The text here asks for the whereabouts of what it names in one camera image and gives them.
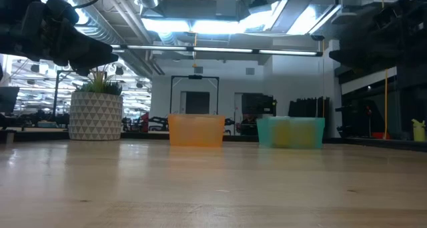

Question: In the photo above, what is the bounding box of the teal translucent plastic bin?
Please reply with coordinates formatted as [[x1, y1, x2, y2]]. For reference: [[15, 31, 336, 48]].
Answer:
[[256, 117, 326, 150]]

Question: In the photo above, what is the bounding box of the green spiky plant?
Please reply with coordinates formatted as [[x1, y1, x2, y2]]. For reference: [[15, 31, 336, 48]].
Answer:
[[75, 65, 123, 96]]

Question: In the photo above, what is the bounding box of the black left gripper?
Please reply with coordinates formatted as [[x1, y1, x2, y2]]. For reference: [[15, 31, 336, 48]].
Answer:
[[13, 0, 119, 77]]

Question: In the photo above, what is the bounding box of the long overhead light bar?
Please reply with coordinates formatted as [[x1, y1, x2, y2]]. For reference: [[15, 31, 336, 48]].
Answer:
[[109, 43, 324, 57]]

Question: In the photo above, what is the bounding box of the yellow hanging cable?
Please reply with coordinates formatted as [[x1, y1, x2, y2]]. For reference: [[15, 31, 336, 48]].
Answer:
[[383, 67, 390, 139]]

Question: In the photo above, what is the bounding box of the dark computer monitor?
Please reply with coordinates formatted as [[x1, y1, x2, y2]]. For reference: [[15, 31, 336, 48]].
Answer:
[[0, 86, 20, 115]]

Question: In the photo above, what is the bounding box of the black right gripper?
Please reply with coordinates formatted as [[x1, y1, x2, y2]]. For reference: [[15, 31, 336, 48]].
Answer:
[[328, 7, 401, 76]]

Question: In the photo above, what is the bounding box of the orange translucent plastic bin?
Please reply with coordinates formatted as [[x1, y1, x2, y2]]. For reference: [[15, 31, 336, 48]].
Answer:
[[167, 113, 226, 147]]

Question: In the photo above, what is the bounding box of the black background robot frame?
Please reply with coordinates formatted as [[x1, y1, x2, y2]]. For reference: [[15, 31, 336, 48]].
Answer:
[[169, 75, 220, 115]]

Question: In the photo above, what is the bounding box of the large orange white-capped pill bottle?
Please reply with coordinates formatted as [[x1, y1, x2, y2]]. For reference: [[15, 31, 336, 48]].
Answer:
[[272, 118, 292, 148]]

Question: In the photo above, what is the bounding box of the yellow-green spray bottle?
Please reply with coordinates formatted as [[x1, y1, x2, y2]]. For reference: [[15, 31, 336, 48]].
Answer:
[[411, 118, 426, 143]]

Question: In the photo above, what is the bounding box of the white triangle-patterned plant pot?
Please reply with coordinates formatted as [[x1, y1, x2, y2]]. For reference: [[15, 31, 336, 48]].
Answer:
[[68, 91, 123, 141]]

